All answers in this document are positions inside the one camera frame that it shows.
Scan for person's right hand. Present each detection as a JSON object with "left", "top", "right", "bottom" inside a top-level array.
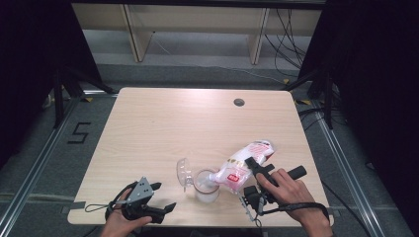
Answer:
[{"left": 256, "top": 168, "right": 327, "bottom": 226}]

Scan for aluminium floor rail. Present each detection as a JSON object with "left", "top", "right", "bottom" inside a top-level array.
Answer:
[
  {"left": 310, "top": 108, "right": 388, "bottom": 237},
  {"left": 0, "top": 95, "right": 82, "bottom": 231}
]

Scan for black crossbar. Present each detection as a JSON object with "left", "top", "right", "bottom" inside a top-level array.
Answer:
[{"left": 70, "top": 0, "right": 327, "bottom": 10}]

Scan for black metal stand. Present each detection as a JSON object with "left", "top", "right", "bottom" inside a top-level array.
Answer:
[
  {"left": 282, "top": 67, "right": 334, "bottom": 130},
  {"left": 52, "top": 65, "right": 117, "bottom": 129}
]

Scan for red and white sugar bag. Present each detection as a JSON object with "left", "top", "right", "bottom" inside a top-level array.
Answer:
[{"left": 208, "top": 139, "right": 276, "bottom": 196}]

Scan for thin grey cord loop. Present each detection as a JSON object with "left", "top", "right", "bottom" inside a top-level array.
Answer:
[{"left": 83, "top": 203, "right": 113, "bottom": 215}]

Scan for black wrist strap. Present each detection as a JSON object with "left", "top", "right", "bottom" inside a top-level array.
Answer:
[
  {"left": 104, "top": 182, "right": 137, "bottom": 225},
  {"left": 253, "top": 201, "right": 330, "bottom": 229}
]

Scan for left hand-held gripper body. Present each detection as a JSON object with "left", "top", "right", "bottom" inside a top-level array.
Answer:
[{"left": 121, "top": 177, "right": 155, "bottom": 222}]

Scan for black floor cable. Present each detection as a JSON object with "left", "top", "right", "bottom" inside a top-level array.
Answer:
[{"left": 320, "top": 181, "right": 374, "bottom": 237}]

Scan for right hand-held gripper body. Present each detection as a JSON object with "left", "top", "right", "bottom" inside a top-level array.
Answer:
[{"left": 241, "top": 165, "right": 307, "bottom": 222}]

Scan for light wooden shelf unit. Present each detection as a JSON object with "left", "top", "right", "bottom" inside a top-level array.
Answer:
[{"left": 71, "top": 3, "right": 322, "bottom": 65}]

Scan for person's left hand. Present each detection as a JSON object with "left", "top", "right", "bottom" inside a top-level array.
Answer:
[{"left": 100, "top": 190, "right": 153, "bottom": 237}]

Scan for black curtain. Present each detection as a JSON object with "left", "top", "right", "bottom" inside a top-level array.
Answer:
[
  {"left": 297, "top": 0, "right": 419, "bottom": 231},
  {"left": 0, "top": 0, "right": 102, "bottom": 169}
]

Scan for bundle of black cables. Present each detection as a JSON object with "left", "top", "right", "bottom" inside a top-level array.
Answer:
[{"left": 265, "top": 8, "right": 309, "bottom": 78}]

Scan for clear glass jar with lid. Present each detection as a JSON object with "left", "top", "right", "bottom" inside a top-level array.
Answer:
[{"left": 176, "top": 157, "right": 221, "bottom": 204}]

